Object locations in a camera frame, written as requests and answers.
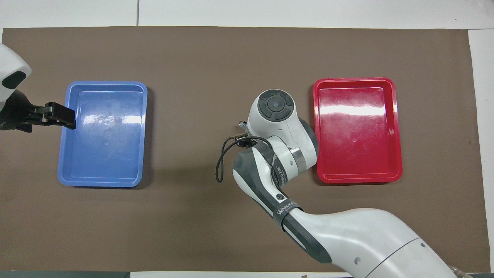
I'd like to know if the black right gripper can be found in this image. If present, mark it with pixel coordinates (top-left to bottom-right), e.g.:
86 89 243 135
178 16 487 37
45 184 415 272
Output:
235 133 258 148

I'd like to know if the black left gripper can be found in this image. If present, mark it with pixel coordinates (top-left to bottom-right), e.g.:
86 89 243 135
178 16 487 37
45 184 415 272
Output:
0 90 77 133

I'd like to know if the blue plastic tray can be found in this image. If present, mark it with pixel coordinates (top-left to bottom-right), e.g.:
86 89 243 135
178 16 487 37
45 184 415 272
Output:
57 81 148 188

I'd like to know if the red plastic tray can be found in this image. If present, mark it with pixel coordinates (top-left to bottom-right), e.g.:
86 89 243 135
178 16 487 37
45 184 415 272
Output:
313 77 403 184

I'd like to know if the brown table mat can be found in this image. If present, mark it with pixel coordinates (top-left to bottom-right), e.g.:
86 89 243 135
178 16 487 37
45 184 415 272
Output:
0 26 491 273

